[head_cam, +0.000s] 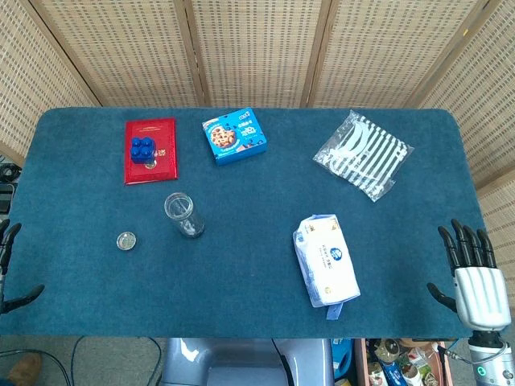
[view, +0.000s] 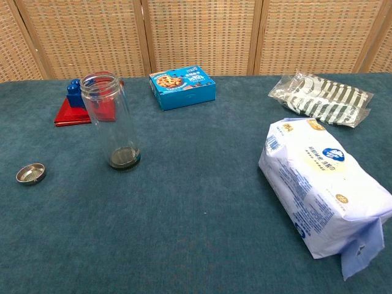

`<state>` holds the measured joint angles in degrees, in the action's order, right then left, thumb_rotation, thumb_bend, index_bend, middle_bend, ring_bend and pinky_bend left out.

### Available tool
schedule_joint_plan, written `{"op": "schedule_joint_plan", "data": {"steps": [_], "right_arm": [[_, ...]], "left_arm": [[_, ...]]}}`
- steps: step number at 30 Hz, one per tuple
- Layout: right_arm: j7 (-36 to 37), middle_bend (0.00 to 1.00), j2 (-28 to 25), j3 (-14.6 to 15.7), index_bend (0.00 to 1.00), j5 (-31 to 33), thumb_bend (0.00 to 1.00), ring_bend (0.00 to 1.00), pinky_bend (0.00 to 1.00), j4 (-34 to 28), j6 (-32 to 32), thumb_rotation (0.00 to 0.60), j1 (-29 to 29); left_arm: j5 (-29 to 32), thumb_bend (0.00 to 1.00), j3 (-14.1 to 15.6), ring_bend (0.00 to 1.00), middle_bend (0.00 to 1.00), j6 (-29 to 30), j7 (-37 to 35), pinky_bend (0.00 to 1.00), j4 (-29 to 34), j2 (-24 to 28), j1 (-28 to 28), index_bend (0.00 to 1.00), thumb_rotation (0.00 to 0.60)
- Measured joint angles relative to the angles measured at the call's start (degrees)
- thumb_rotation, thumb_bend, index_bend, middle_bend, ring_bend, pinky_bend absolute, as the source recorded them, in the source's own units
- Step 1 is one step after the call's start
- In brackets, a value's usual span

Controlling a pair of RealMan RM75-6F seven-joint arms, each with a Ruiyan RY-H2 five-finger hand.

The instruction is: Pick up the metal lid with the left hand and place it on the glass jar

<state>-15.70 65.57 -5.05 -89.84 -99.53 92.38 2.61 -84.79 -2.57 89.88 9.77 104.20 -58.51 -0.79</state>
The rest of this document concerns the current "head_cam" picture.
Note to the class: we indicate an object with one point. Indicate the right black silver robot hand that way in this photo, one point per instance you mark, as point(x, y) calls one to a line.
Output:
point(480, 295)

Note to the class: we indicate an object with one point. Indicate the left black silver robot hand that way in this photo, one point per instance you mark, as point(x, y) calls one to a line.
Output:
point(12, 232)

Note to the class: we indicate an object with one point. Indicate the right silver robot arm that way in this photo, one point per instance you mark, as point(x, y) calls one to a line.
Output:
point(495, 362)

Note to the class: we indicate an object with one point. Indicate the pink crate with items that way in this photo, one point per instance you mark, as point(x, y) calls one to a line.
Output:
point(402, 364)

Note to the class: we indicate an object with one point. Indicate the brown shoe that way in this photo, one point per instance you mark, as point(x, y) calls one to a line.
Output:
point(26, 368)

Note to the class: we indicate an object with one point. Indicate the blue plastic container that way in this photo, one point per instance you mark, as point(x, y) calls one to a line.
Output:
point(342, 356)

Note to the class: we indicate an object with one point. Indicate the blue building block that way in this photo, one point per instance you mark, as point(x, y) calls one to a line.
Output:
point(142, 150)

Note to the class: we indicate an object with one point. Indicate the white tissue pack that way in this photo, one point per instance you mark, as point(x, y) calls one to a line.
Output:
point(326, 261)

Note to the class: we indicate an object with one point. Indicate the transparent glass jar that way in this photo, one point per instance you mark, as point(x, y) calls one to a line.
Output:
point(183, 213)

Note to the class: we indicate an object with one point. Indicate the red booklet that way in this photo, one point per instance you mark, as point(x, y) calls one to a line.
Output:
point(163, 136)

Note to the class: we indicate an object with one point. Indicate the striped clear plastic bag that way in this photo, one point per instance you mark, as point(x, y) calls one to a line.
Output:
point(362, 154)

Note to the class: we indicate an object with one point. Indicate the blue table cloth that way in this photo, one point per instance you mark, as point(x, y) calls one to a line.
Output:
point(249, 249)

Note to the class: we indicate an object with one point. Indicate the blue cookie box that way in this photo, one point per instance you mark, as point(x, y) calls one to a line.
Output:
point(235, 136)

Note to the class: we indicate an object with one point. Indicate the grey robot torso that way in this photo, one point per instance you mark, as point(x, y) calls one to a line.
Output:
point(241, 362)

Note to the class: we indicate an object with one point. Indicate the woven folding screen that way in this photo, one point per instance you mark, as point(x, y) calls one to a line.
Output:
point(257, 52)

